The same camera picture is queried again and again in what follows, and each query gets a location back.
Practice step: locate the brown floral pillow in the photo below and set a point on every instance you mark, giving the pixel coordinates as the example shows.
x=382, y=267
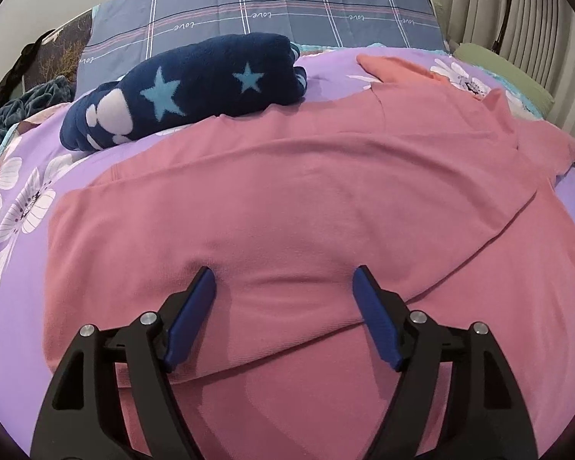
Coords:
x=69, y=43

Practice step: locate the black stand pole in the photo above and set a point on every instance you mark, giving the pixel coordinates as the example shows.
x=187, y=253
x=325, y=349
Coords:
x=508, y=14

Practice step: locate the navy star fleece garment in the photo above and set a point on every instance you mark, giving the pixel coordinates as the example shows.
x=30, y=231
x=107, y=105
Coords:
x=206, y=81

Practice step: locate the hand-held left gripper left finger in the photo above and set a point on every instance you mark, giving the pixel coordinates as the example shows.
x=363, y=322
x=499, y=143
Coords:
x=191, y=316

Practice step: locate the purple floral bed sheet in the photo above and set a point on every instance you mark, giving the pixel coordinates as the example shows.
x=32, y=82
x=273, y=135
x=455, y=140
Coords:
x=9, y=273

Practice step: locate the green pillow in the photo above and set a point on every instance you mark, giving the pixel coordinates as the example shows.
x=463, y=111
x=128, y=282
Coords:
x=498, y=64

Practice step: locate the pink shirt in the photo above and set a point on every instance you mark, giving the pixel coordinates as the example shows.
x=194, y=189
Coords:
x=292, y=191

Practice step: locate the blue plaid pillow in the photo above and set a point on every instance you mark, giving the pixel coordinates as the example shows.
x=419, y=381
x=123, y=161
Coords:
x=268, y=0

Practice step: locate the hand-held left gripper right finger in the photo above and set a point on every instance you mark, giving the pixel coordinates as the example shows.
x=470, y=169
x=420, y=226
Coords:
x=376, y=316

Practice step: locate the black clothing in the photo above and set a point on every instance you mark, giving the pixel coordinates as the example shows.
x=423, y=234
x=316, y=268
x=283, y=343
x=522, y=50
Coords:
x=24, y=57

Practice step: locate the dark blue fleece blanket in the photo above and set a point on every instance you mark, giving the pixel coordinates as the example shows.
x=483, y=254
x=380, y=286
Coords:
x=24, y=100

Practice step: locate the beige curtain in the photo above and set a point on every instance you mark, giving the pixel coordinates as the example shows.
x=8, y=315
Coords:
x=546, y=19

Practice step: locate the salmon folded garment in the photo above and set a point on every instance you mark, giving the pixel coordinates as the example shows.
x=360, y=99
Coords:
x=393, y=69

